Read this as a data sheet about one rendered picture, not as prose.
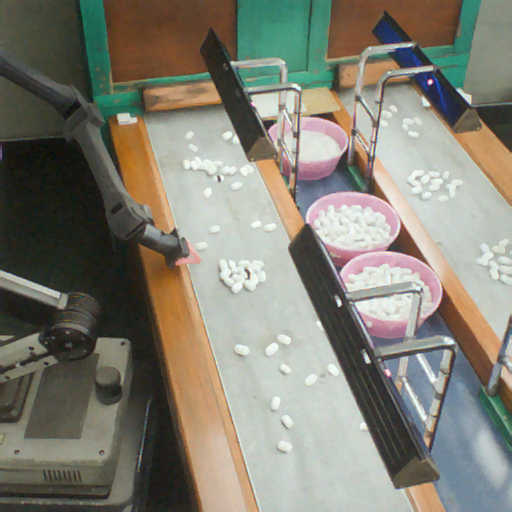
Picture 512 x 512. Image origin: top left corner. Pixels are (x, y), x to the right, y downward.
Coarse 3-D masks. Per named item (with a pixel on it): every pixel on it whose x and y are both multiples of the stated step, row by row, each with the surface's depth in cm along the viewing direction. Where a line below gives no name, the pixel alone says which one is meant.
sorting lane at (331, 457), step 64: (192, 128) 269; (192, 192) 242; (256, 192) 243; (192, 256) 220; (256, 256) 220; (256, 320) 202; (256, 384) 186; (320, 384) 186; (256, 448) 172; (320, 448) 173
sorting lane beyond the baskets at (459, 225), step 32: (352, 96) 287; (384, 96) 287; (416, 96) 287; (384, 128) 271; (416, 128) 271; (384, 160) 256; (416, 160) 257; (448, 160) 257; (480, 192) 244; (448, 224) 232; (480, 224) 232; (448, 256) 221; (480, 256) 221; (480, 288) 212
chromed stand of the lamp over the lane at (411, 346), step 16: (368, 288) 156; (384, 288) 155; (400, 288) 156; (416, 288) 157; (352, 304) 154; (416, 304) 160; (416, 320) 162; (384, 352) 143; (400, 352) 143; (416, 352) 144; (448, 352) 148; (400, 368) 173; (448, 368) 150; (400, 384) 176; (432, 384) 158; (448, 384) 152; (416, 400) 169; (432, 400) 159; (432, 416) 160; (432, 432) 163
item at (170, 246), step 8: (176, 232) 210; (160, 240) 203; (168, 240) 205; (176, 240) 207; (152, 248) 205; (160, 248) 204; (168, 248) 205; (176, 248) 207; (168, 256) 208; (176, 256) 205; (184, 256) 205; (168, 264) 207
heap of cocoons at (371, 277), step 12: (384, 264) 218; (348, 276) 214; (360, 276) 214; (372, 276) 214; (384, 276) 215; (396, 276) 214; (408, 276) 214; (348, 288) 211; (360, 288) 212; (372, 300) 207; (384, 300) 208; (396, 300) 208; (408, 300) 207; (372, 312) 206; (384, 312) 206; (396, 312) 207; (408, 312) 205
